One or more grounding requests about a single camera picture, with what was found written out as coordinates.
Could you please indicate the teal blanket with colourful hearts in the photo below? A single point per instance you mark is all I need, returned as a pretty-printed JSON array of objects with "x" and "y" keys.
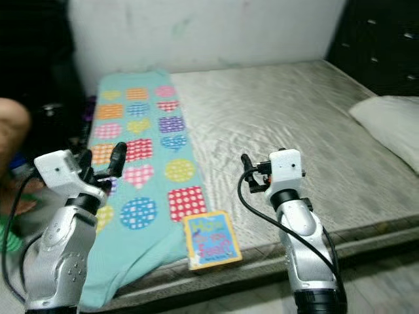
[{"x": 150, "y": 255}]

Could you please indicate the blue yellow children's book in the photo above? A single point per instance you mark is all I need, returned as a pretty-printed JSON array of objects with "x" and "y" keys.
[{"x": 213, "y": 241}]

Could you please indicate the person in blue shirt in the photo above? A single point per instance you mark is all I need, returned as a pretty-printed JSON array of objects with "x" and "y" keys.
[{"x": 13, "y": 127}]

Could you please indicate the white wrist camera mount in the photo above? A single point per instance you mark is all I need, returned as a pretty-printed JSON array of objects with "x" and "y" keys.
[
  {"x": 287, "y": 167},
  {"x": 59, "y": 169}
]

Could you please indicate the white pillow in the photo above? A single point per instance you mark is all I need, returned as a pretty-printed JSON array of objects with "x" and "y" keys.
[{"x": 389, "y": 124}]

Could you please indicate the large black bag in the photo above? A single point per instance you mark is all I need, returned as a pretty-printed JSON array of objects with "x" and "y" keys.
[{"x": 33, "y": 52}]

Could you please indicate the black tufted headboard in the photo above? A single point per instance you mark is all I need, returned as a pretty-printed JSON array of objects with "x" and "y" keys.
[{"x": 376, "y": 39}]

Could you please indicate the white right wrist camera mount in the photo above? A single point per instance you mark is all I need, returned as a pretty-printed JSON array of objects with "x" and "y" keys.
[{"x": 287, "y": 167}]

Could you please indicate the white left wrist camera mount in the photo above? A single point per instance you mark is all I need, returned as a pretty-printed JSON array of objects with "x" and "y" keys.
[{"x": 59, "y": 169}]

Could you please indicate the green plastic stool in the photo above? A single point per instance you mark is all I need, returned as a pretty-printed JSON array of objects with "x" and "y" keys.
[{"x": 6, "y": 235}]

